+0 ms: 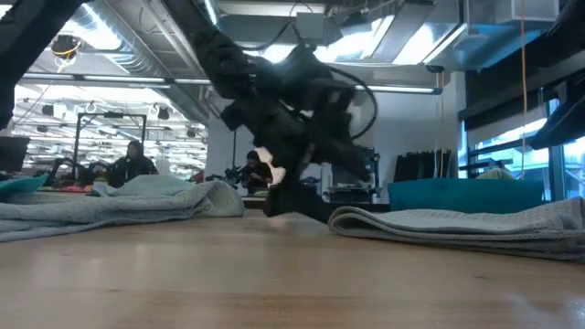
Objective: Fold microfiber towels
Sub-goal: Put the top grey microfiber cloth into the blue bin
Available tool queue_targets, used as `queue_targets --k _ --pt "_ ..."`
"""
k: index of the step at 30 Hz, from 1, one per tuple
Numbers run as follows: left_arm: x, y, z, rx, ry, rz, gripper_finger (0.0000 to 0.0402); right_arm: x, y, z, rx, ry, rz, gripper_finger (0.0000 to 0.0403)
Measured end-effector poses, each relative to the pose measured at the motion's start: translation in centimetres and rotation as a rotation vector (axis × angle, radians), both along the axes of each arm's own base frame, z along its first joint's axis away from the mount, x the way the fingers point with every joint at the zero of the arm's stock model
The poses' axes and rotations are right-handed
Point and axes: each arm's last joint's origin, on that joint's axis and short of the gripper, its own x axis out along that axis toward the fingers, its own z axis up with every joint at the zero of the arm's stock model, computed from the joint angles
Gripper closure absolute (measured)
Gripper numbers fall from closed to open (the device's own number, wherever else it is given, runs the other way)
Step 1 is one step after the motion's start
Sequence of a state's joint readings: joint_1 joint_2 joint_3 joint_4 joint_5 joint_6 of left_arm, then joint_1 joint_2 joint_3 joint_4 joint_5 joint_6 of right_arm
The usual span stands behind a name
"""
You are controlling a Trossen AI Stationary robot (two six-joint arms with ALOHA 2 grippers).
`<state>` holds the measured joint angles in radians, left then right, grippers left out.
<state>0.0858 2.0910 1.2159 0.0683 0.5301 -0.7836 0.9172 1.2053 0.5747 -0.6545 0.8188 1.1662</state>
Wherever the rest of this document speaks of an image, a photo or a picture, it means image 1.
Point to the person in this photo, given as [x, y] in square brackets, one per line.
[256, 173]
[132, 169]

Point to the grey waffle microfiber towel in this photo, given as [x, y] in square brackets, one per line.
[114, 210]
[457, 228]

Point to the long linear ceiling light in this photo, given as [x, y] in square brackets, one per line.
[123, 78]

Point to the black gantry frame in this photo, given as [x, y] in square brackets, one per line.
[109, 115]

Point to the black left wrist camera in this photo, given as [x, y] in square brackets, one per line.
[237, 114]

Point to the black wall panels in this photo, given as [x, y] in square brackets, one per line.
[420, 166]

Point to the blue plastic bin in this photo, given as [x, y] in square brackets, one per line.
[457, 194]

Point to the black ceiling camera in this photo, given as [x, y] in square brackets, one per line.
[434, 68]

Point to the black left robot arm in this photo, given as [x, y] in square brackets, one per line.
[27, 36]

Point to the pale blue microfiber towel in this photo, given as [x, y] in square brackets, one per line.
[151, 185]

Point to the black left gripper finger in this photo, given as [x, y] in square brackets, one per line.
[347, 164]
[292, 201]

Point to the black monitor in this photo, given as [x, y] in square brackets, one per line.
[13, 153]

